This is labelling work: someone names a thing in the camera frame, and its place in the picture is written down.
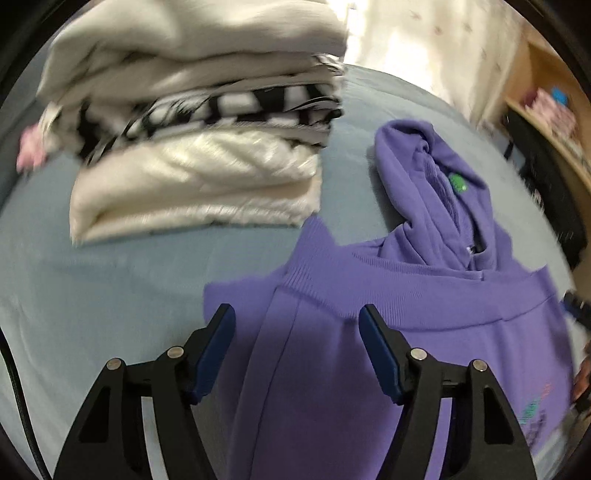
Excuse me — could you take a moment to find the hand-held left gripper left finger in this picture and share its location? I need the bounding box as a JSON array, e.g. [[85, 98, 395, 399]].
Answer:
[[53, 303, 236, 480]]

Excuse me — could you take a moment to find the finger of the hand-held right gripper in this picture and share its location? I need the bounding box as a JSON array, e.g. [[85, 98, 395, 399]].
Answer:
[[561, 288, 591, 330]]

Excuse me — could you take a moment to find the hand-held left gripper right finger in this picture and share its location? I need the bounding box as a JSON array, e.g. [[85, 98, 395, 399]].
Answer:
[[359, 303, 539, 480]]

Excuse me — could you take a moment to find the purple zip hoodie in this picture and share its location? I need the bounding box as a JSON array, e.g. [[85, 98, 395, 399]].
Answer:
[[203, 119, 578, 480]]

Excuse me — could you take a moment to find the blue-grey bed blanket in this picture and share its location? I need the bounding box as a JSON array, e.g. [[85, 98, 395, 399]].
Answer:
[[0, 46, 578, 480]]

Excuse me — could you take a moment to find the folded white satin garment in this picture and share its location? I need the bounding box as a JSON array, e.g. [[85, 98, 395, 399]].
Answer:
[[68, 124, 324, 245]]

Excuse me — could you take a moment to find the stack of pink boxes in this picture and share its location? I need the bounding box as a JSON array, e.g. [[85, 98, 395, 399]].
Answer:
[[522, 88, 578, 137]]

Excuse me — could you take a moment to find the wooden shelf unit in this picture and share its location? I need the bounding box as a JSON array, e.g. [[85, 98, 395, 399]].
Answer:
[[501, 28, 591, 195]]

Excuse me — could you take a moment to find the folded black and white garment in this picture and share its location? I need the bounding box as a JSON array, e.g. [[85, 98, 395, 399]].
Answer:
[[39, 53, 347, 167]]

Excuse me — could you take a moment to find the white cat plush toy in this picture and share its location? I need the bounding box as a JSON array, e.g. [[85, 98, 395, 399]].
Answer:
[[16, 124, 49, 174]]

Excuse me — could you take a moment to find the white leaf-print curtain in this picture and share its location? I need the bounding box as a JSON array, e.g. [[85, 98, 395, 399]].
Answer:
[[344, 0, 532, 127]]

